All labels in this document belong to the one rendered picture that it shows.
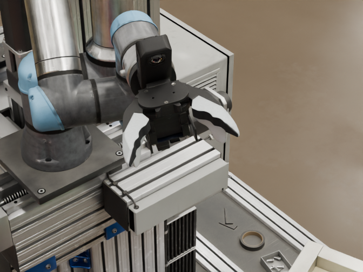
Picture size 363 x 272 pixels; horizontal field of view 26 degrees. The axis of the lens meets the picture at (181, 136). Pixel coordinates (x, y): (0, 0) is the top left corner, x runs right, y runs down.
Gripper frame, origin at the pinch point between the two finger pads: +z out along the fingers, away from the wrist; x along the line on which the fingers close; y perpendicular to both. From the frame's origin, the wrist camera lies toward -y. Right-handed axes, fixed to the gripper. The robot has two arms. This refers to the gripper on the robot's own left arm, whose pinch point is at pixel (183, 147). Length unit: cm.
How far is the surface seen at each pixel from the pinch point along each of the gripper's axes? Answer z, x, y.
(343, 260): -33, -37, 74
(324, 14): -300, -142, 189
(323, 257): -35, -33, 74
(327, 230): -132, -73, 179
